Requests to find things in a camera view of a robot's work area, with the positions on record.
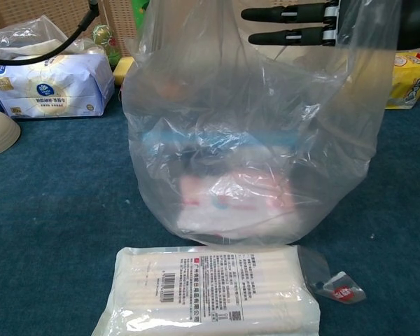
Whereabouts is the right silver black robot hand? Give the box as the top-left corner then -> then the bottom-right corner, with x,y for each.
240,0 -> 420,53

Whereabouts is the clear plastic shopping bag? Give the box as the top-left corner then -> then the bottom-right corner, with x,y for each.
121,0 -> 402,248

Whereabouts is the crumpled clear bag with items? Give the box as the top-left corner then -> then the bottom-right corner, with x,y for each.
0,14 -> 106,69

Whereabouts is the green Pringles can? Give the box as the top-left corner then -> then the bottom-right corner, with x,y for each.
131,0 -> 144,22

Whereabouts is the yellow wafer pack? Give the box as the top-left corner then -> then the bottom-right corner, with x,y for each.
384,51 -> 420,111

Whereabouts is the yellow sponge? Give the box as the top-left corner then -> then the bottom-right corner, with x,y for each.
112,57 -> 137,87

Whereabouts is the white pink wipes pack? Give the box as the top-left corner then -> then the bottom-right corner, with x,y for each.
178,167 -> 298,239

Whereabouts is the white tissue pack blue logo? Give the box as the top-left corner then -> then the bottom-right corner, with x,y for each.
0,54 -> 116,120

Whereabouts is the wicker folding screen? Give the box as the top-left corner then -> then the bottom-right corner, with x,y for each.
0,0 -> 420,59

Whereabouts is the small grey red-label sachet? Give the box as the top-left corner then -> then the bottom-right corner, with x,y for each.
298,246 -> 368,302

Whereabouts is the teal table cloth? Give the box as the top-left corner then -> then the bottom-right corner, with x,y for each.
0,55 -> 420,336

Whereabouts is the beige bowl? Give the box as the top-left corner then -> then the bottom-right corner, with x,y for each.
0,107 -> 22,160

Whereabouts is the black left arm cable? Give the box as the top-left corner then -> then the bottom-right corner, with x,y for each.
0,0 -> 102,67

